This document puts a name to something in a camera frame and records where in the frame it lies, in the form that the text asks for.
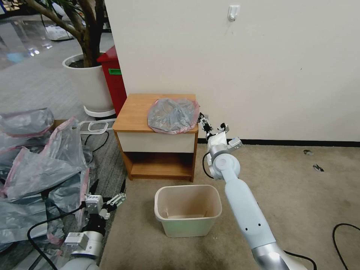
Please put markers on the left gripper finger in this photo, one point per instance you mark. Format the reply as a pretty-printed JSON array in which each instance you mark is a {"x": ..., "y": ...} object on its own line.
[
  {"x": 116, "y": 199},
  {"x": 89, "y": 194}
]

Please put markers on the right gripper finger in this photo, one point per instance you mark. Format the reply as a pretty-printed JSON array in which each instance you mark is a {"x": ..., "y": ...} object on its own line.
[
  {"x": 225, "y": 128},
  {"x": 204, "y": 121}
]

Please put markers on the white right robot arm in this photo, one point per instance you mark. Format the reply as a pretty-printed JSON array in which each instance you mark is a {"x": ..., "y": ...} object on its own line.
[{"x": 242, "y": 202}]

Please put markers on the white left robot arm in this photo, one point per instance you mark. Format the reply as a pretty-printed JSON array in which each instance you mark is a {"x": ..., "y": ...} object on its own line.
[{"x": 84, "y": 250}]

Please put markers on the grey garbage bag pink rim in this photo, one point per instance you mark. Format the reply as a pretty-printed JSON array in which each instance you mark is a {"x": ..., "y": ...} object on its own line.
[{"x": 172, "y": 116}]

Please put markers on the large spread grey garbage bag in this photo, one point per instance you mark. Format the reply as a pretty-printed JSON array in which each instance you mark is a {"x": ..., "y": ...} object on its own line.
[{"x": 47, "y": 166}]

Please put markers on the dark grey garbage bag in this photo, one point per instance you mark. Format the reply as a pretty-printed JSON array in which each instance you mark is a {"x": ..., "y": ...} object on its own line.
[{"x": 22, "y": 216}]

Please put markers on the beige plastic trash can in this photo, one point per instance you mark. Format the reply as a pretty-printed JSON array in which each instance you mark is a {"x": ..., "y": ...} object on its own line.
[{"x": 188, "y": 211}]

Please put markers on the small crumpled grey garbage bag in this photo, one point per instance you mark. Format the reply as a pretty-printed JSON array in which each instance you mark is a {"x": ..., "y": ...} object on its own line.
[{"x": 26, "y": 122}]

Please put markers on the wooden nightstand white drawer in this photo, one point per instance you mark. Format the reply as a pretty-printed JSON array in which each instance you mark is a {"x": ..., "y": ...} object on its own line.
[{"x": 157, "y": 146}]

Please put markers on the brown cardboard piece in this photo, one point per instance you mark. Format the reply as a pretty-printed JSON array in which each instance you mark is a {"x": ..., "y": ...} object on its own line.
[{"x": 59, "y": 125}]

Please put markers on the small grey floor scrap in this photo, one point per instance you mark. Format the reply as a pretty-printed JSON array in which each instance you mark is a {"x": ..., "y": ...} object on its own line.
[{"x": 308, "y": 152}]

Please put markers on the red box green label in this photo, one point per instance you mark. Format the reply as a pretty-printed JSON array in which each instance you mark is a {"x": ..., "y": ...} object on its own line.
[{"x": 114, "y": 81}]

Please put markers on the small dark floor scrap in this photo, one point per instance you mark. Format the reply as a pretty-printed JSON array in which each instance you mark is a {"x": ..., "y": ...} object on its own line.
[{"x": 318, "y": 168}]

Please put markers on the white round plant pot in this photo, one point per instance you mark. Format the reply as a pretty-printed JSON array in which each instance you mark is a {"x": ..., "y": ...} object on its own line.
[{"x": 90, "y": 84}]

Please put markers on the brown tree trunk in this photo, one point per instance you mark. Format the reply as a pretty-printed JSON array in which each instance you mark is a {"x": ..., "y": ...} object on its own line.
[{"x": 87, "y": 31}]

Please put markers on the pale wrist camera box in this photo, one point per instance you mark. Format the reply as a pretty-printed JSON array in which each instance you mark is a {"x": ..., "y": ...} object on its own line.
[
  {"x": 217, "y": 138},
  {"x": 93, "y": 203}
]

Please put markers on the black wall baseboard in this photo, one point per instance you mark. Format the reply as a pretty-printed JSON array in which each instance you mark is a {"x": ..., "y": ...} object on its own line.
[{"x": 295, "y": 143}]

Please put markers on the white wall hook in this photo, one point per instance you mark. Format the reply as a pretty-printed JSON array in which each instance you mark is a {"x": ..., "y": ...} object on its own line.
[{"x": 233, "y": 12}]

